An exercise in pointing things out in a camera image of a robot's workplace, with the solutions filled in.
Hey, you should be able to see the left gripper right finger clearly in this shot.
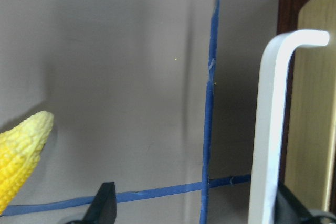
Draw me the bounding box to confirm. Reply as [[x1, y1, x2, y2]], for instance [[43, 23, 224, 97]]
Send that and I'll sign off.
[[274, 183, 314, 224]]

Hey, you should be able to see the yellow corn cob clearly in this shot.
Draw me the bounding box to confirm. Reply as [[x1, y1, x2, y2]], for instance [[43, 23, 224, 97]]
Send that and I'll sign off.
[[1, 111, 54, 213]]

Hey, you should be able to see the wooden drawer with white handle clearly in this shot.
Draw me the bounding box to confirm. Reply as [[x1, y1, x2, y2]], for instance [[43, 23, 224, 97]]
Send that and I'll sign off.
[[248, 0, 335, 223]]

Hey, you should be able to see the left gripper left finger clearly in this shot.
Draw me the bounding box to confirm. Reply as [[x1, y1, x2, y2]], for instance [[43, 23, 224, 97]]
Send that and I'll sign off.
[[81, 182, 117, 224]]

